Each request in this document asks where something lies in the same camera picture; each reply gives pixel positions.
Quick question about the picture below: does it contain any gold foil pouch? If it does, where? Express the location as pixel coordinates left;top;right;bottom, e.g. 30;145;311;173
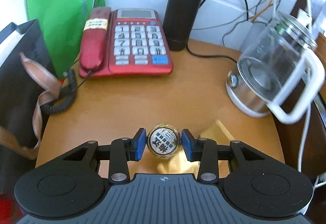
156;118;237;175

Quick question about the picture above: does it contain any gold foil tea ball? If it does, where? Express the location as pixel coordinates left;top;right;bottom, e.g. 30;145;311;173
146;123;182;159

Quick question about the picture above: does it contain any wooden nightstand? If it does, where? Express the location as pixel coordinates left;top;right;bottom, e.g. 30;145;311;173
36;40;284;166

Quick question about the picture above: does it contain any red desk telephone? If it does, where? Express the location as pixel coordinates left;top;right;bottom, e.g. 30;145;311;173
78;7;174;78

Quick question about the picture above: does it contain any glass electric kettle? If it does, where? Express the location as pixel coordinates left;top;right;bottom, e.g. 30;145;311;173
226;12;325;124

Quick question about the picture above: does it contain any black paper shopping bag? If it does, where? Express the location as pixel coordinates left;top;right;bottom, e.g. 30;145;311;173
1;19;55;196

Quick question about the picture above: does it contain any black thermos bottle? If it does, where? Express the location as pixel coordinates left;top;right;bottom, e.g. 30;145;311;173
162;0;201;51

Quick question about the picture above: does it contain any black power cable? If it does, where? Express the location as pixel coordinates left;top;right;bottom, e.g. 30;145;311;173
185;44;238;65

